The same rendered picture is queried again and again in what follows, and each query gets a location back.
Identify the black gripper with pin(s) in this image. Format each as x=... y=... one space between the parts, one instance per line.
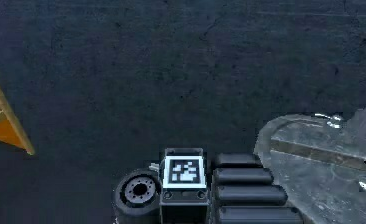
x=137 y=196

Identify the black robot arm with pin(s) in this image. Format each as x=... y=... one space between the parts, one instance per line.
x=244 y=195

